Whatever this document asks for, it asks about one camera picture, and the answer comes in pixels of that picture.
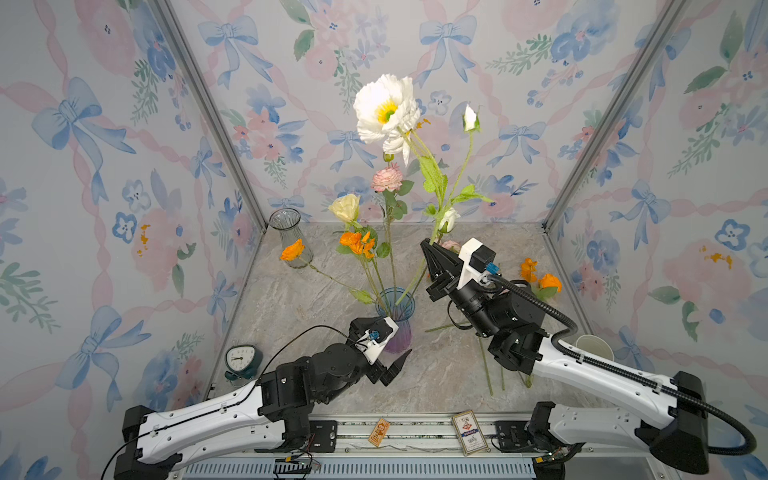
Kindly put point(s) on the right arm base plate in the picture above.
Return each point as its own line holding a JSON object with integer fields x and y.
{"x": 521, "y": 437}

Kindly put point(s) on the small white flower spray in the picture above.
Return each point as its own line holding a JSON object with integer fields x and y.
{"x": 388, "y": 115}

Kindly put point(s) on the small orange tag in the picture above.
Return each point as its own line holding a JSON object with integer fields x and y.
{"x": 379, "y": 433}

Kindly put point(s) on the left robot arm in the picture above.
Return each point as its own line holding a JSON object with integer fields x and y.
{"x": 267, "y": 415}

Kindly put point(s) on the pink ranunculus spray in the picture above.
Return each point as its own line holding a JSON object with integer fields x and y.
{"x": 451, "y": 245}

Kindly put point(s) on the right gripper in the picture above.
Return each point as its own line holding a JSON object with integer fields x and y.
{"x": 456, "y": 287}

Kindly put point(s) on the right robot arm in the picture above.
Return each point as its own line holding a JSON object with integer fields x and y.
{"x": 664, "y": 416}

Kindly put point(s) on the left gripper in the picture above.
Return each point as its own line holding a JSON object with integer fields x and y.
{"x": 377, "y": 372}

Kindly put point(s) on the aluminium rail frame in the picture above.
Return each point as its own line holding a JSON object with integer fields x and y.
{"x": 423, "y": 446}

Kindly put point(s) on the pink rose stem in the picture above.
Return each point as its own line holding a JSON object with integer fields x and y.
{"x": 390, "y": 184}

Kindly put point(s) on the white metal bucket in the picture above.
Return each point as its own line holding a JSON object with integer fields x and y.
{"x": 596, "y": 346}

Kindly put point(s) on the orange poppy green leaves stem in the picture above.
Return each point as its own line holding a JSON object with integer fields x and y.
{"x": 545, "y": 287}

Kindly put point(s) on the blue purple glass vase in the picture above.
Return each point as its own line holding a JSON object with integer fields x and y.
{"x": 400, "y": 307}

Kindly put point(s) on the small green alarm clock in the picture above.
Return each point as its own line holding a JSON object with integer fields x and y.
{"x": 242, "y": 362}

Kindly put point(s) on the clear glass vase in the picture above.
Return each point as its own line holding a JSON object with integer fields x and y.
{"x": 286, "y": 221}

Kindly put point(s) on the pink carnation stem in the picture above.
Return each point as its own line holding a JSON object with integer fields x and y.
{"x": 492, "y": 371}

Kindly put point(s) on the playing card box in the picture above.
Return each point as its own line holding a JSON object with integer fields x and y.
{"x": 469, "y": 433}

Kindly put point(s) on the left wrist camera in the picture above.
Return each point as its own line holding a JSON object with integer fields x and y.
{"x": 375, "y": 333}

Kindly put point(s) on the white rose bud stem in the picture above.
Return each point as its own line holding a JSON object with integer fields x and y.
{"x": 445, "y": 222}

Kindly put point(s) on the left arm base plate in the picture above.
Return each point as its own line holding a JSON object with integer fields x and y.
{"x": 316, "y": 436}

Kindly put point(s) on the yellow rose stem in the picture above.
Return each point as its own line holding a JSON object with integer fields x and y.
{"x": 347, "y": 210}

